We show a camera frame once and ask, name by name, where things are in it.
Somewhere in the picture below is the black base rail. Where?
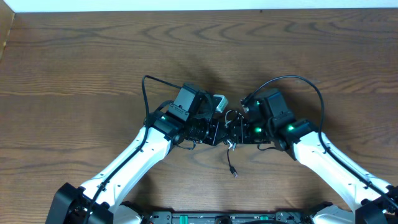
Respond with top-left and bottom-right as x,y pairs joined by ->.
118,201 -> 358,224

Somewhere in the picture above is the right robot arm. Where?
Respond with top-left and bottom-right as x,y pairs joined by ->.
228,89 -> 397,223

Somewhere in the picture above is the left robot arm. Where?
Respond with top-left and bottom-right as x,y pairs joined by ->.
46,83 -> 228,223

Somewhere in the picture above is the white usb cable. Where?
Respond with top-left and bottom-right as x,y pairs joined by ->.
224,109 -> 245,150

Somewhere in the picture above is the black usb cable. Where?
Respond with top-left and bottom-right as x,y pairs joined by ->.
225,111 -> 246,179

